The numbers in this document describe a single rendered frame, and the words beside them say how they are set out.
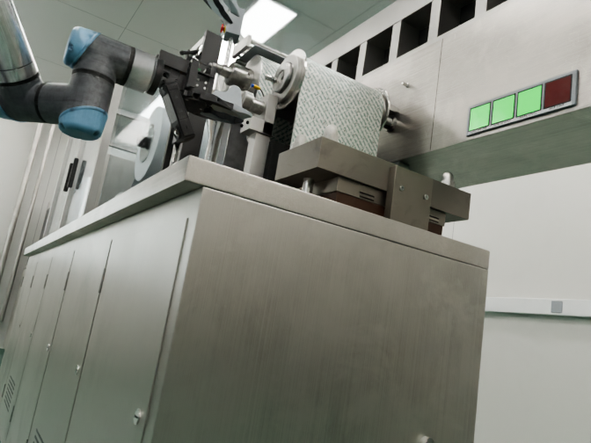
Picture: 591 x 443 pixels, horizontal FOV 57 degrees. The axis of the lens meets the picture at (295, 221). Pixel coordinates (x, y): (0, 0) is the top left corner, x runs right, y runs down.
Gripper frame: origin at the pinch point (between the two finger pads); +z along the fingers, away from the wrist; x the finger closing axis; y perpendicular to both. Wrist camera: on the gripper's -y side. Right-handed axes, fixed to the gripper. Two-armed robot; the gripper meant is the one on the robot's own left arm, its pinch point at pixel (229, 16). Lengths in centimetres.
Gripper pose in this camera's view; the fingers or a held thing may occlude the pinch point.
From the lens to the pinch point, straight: 132.6
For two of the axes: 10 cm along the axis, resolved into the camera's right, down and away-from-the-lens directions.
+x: -5.2, 1.0, 8.5
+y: 6.6, -5.9, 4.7
